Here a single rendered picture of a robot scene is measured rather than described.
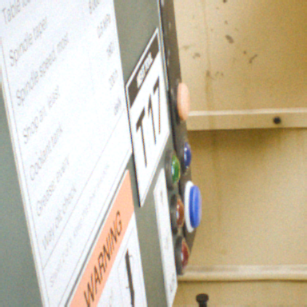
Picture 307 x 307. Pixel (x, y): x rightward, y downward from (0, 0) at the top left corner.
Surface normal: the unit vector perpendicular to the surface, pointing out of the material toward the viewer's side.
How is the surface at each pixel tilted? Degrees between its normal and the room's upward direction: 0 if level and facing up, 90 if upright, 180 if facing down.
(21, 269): 90
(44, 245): 90
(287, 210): 90
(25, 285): 90
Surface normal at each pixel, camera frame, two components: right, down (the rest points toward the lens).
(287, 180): -0.17, 0.40
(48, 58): 0.98, -0.03
